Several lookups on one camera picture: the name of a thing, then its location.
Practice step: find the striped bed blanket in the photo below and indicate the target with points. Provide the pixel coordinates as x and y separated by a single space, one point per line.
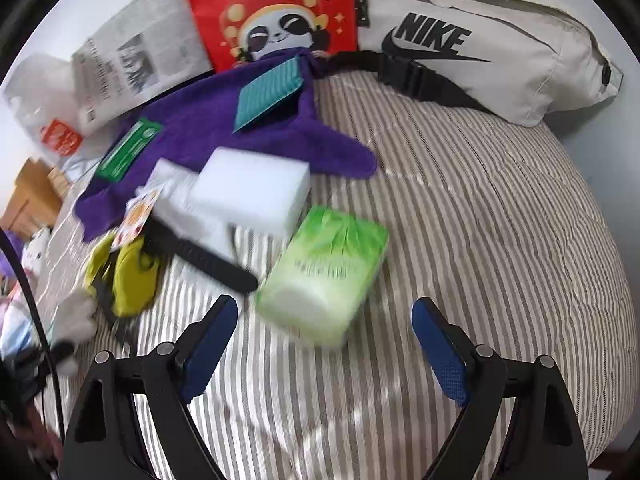
450 260

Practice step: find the small orange print card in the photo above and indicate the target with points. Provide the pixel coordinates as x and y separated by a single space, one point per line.
135 217

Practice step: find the white plastic bag orange label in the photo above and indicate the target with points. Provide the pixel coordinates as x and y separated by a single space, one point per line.
30 90

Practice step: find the white plastic-wrapped cloth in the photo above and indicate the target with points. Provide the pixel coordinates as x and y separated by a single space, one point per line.
185 215

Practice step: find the white sponge block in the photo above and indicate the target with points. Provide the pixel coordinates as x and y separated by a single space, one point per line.
250 185

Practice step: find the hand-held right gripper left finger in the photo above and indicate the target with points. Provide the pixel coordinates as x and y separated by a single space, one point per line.
210 345

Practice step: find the white crumpled sock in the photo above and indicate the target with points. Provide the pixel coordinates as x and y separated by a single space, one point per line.
75 315

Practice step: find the newspaper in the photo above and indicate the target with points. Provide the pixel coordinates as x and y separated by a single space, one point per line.
150 25

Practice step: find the wooden furniture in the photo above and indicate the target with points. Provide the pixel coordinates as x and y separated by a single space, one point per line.
30 185

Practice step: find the purple towel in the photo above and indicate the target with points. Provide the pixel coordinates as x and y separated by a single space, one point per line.
200 125

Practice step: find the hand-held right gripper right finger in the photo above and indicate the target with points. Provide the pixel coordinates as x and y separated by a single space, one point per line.
442 350

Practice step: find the white plush toy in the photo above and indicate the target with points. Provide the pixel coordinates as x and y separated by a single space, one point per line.
39 252

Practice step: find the green flat packet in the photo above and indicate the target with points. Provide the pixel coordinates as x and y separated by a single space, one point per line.
127 150

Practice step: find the green tissue pack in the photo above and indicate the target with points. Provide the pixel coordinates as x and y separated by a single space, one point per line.
320 270

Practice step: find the teal ribbed card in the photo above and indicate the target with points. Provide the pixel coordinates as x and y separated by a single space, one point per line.
265 95

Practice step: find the beige waist bag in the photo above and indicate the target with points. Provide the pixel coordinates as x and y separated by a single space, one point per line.
525 75

